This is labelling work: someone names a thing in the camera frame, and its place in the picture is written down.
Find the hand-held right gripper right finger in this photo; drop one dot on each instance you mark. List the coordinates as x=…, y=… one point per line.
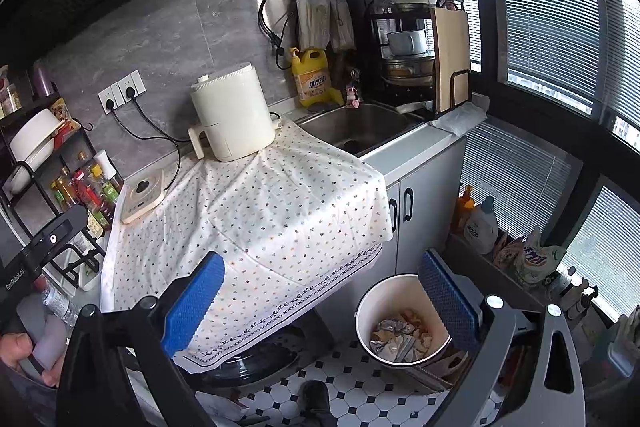
x=450, y=302

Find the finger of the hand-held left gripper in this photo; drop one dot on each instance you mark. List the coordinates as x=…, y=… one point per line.
x=60, y=234

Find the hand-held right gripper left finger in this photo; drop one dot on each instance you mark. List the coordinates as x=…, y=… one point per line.
x=195, y=302

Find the brown paper scraps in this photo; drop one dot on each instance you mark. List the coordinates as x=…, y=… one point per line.
x=417, y=324

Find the cream round waste bin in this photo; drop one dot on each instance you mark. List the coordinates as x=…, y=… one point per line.
x=385, y=302

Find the large silver foil wrapper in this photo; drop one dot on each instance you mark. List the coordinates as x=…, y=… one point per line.
x=395, y=339

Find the person's left hand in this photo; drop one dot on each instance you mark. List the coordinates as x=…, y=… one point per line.
x=15, y=349

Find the black spice shelf rack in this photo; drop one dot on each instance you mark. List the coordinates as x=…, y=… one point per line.
x=75, y=252

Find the row of condiment bottles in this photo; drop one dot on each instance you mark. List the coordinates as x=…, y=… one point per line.
x=90, y=192

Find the clear plastic water bottle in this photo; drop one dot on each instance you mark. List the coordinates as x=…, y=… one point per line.
x=60, y=304

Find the white bowl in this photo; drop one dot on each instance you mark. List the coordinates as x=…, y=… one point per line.
x=27, y=174
x=35, y=134

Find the brown cardboard box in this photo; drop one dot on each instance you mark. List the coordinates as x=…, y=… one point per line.
x=435, y=377

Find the small printed packet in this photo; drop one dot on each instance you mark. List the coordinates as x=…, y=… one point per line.
x=507, y=249

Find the white laundry detergent bottle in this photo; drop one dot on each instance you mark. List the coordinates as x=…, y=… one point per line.
x=480, y=229

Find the white induction cooker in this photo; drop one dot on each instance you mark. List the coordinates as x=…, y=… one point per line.
x=142, y=199

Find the orange bottle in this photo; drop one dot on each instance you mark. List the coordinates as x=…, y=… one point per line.
x=464, y=209

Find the laundry powder bag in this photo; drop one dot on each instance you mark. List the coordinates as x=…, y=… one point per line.
x=537, y=259

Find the grey sink cabinet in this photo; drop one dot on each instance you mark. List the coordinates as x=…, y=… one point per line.
x=430, y=187

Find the orange snack packet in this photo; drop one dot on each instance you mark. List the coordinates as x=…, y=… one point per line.
x=65, y=117

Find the floral white tablecloth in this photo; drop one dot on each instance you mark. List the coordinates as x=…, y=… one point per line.
x=280, y=217

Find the white spray bottle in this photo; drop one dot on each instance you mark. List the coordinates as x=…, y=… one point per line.
x=575, y=294

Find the white window blind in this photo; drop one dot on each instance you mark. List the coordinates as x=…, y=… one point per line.
x=515, y=172
x=605, y=252

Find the purple cup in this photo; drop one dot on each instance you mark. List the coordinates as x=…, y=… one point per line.
x=43, y=79

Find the person's dark shoe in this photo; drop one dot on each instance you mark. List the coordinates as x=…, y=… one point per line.
x=315, y=402

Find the white folded towel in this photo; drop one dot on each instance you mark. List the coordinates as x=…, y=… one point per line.
x=460, y=119

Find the cream air fryer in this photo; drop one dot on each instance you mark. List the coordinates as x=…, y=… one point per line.
x=235, y=117

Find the steel kitchen sink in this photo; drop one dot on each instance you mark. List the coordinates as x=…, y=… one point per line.
x=370, y=127

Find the pink toy figure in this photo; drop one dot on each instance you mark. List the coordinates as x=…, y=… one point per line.
x=352, y=96

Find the steel pot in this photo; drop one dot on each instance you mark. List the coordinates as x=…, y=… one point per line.
x=407, y=69

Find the wooden cutting board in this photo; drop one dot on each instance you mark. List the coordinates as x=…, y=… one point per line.
x=450, y=57

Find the yellow detergent bottle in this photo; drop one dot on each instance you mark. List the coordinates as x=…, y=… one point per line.
x=312, y=82

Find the white enamel pot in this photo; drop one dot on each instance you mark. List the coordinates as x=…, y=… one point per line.
x=407, y=42

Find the small hanging plastic bag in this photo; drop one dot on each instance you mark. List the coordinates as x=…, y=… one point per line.
x=342, y=24

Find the large hanging plastic bag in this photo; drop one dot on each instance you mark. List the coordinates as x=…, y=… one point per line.
x=312, y=17

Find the white wall outlet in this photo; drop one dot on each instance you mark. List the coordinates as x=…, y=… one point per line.
x=110, y=97
x=132, y=84

